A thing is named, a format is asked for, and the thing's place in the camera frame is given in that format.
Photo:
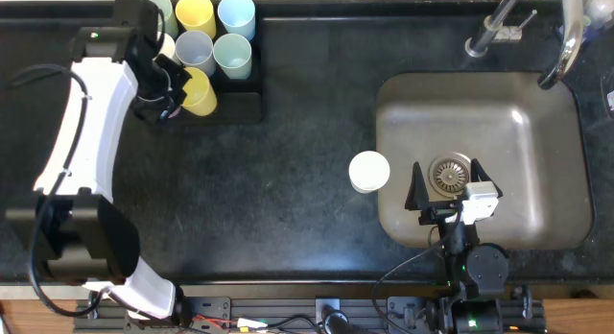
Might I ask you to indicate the steel sink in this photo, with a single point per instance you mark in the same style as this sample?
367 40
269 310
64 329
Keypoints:
527 156

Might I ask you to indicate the grey cup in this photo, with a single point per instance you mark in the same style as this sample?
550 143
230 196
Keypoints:
194 50

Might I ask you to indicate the mounting rail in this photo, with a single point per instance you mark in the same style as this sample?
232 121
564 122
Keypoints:
278 307

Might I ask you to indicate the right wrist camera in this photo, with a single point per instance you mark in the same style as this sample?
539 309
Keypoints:
479 202

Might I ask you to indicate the green cup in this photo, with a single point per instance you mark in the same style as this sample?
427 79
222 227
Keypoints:
232 53
168 12

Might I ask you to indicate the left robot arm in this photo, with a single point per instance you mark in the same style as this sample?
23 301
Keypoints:
96 113

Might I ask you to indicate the yellow cup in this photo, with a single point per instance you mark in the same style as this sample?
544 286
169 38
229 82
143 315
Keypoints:
195 12
200 93

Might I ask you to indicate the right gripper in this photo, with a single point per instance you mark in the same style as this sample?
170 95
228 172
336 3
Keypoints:
434 213

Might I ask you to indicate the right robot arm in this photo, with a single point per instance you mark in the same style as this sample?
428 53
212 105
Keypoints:
487 267

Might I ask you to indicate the blue cup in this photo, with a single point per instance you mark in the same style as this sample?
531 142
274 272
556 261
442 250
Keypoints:
236 13

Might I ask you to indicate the steel tap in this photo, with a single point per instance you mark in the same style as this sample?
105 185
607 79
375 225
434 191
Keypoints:
571 36

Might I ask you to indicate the blue soap bottle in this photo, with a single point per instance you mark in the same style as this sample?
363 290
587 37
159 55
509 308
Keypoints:
599 10

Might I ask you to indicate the black tray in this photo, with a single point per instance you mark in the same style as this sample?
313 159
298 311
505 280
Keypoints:
240 103

